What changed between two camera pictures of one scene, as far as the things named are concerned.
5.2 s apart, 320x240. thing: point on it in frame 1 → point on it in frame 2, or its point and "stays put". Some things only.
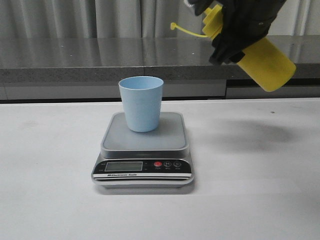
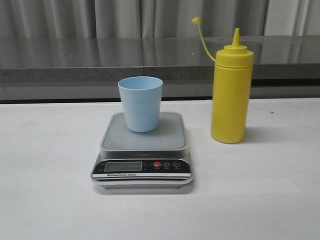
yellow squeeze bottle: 265,62 → 231,90
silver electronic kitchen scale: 157,158 stays put
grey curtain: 98,19 stays put
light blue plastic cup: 142,97 stays put
